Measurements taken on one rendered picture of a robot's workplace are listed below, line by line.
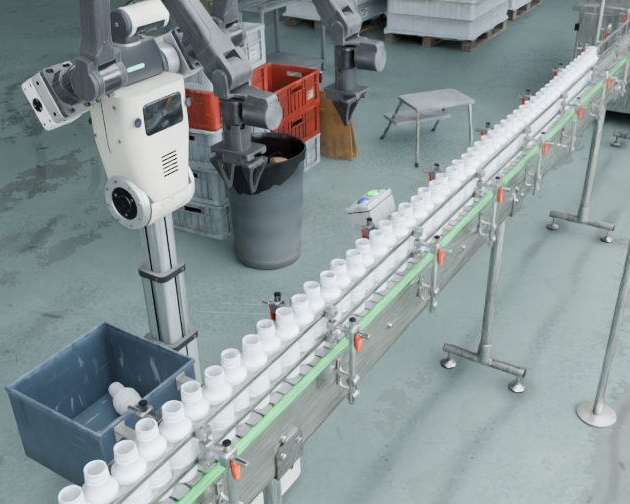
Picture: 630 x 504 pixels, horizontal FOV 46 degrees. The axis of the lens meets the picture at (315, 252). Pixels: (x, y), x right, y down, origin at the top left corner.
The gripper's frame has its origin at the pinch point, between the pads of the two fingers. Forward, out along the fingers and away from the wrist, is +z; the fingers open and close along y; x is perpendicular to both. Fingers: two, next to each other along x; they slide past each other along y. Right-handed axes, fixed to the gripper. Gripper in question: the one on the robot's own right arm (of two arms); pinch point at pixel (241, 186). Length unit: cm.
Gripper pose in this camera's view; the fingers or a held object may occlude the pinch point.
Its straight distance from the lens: 161.1
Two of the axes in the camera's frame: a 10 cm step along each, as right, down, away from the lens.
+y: 8.5, 2.4, -4.7
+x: 5.3, -4.3, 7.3
